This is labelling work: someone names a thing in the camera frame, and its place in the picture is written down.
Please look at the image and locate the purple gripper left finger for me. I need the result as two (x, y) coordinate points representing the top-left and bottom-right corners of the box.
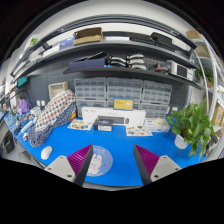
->
(45, 144), (93, 186)

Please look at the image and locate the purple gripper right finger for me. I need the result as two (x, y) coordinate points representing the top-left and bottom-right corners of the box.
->
(133, 145), (181, 185)

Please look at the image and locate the white computer mouse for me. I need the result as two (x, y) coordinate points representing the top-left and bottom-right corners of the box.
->
(41, 146), (53, 160)

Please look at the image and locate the blue table mat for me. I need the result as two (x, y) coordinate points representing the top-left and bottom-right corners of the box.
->
(18, 124), (204, 187)

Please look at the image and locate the illustrated card right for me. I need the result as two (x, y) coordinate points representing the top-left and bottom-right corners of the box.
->
(126, 126), (152, 137)

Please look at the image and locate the illustrated card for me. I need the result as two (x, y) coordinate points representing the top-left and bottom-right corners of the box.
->
(69, 119), (92, 131)
(126, 126), (152, 137)

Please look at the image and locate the clear plastic packet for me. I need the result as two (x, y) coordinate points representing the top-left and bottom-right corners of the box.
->
(144, 118), (170, 132)

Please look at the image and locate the illustrated card left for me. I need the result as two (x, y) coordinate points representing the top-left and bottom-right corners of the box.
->
(69, 119), (92, 131)

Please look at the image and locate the small black box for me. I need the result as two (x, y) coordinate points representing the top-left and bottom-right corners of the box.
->
(94, 119), (113, 131)

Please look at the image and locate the white keyboard box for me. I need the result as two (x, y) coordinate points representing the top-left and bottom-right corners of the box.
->
(82, 107), (146, 126)

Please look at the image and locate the green potted plant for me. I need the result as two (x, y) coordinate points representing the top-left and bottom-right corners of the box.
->
(167, 99), (214, 157)

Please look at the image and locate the patterned fabric bag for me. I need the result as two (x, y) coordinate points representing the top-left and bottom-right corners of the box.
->
(28, 90), (76, 147)

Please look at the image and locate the right grey drawer organizer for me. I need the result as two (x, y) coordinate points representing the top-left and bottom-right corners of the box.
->
(140, 80), (172, 118)

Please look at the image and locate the grey drawer organizer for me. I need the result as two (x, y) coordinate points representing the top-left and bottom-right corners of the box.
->
(74, 77), (106, 117)
(107, 77), (143, 110)
(140, 80), (172, 118)

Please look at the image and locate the yellow card box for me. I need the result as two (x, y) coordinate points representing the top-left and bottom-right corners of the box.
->
(113, 98), (134, 111)

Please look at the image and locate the left grey drawer organizer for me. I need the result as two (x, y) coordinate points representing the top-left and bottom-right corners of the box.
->
(74, 77), (106, 117)

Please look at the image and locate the white plastic crate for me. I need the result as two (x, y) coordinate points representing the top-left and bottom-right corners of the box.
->
(48, 82), (68, 99)

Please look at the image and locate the middle grey drawer organizer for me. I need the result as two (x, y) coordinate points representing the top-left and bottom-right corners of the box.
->
(107, 77), (143, 110)

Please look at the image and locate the white device on shelf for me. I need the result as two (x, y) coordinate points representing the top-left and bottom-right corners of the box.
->
(170, 61), (193, 81)

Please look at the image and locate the dark blue flat box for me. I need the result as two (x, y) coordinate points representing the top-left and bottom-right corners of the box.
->
(69, 51), (106, 70)

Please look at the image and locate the brown cardboard box on shelf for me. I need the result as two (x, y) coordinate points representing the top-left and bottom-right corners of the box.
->
(73, 27), (103, 45)

